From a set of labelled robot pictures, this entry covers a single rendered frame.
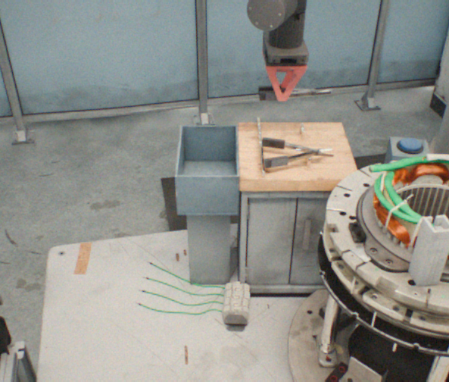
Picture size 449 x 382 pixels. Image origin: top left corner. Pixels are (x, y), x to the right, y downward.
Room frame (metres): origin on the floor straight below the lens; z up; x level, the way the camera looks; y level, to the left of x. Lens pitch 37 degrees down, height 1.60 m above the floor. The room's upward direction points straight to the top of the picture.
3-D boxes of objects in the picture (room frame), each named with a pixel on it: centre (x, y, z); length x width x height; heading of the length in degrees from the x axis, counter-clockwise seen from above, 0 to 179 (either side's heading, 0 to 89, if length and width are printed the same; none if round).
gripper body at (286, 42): (0.88, -0.10, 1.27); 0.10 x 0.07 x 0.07; 2
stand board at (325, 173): (0.84, -0.13, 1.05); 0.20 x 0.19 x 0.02; 90
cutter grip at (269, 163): (0.77, -0.09, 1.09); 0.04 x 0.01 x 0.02; 105
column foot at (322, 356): (0.60, -0.18, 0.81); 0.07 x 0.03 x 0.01; 178
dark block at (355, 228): (0.57, -0.18, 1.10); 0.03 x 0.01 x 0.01; 5
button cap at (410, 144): (0.90, -0.35, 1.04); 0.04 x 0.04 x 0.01
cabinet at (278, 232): (0.84, -0.13, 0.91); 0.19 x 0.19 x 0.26; 0
